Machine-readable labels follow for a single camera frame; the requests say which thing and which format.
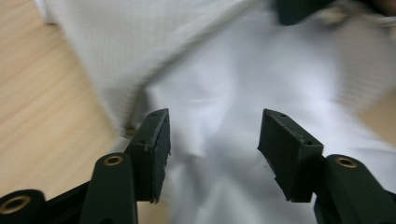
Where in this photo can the white shirt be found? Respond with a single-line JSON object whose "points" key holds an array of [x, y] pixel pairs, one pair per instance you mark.
{"points": [[233, 77]]}

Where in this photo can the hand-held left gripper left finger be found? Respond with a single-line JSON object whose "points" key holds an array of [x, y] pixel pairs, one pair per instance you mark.
{"points": [[152, 149]]}

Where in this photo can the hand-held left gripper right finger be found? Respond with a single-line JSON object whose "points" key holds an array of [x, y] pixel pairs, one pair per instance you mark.
{"points": [[286, 149]]}

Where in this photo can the white mesh laundry bag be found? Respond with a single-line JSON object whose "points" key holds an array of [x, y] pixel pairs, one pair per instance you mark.
{"points": [[124, 46]]}

